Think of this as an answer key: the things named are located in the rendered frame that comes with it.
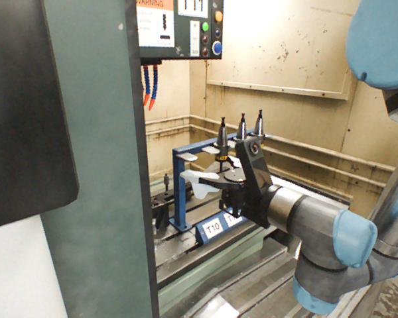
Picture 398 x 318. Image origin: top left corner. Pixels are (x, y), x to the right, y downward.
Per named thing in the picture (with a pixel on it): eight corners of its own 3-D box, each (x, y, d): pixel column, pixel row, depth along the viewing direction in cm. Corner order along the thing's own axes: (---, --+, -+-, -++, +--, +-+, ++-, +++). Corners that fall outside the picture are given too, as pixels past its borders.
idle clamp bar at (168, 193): (195, 195, 125) (196, 184, 123) (151, 217, 109) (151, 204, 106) (188, 192, 129) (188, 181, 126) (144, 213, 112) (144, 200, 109)
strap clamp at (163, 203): (169, 225, 104) (168, 193, 98) (140, 238, 96) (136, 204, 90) (164, 221, 106) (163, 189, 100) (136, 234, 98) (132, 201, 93)
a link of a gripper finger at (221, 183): (196, 187, 52) (241, 191, 50) (197, 179, 51) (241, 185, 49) (201, 177, 56) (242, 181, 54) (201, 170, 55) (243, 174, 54)
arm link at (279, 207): (289, 203, 41) (314, 187, 46) (265, 192, 44) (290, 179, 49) (283, 240, 44) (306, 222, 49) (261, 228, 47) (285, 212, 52)
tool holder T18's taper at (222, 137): (223, 141, 100) (224, 124, 97) (230, 144, 96) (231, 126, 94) (213, 142, 98) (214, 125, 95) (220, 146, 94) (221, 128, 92)
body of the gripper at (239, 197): (215, 207, 56) (261, 234, 47) (216, 171, 53) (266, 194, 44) (238, 196, 60) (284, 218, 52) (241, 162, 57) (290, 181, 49)
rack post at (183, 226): (193, 228, 102) (193, 159, 91) (182, 233, 99) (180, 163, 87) (178, 216, 109) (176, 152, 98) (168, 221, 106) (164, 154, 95)
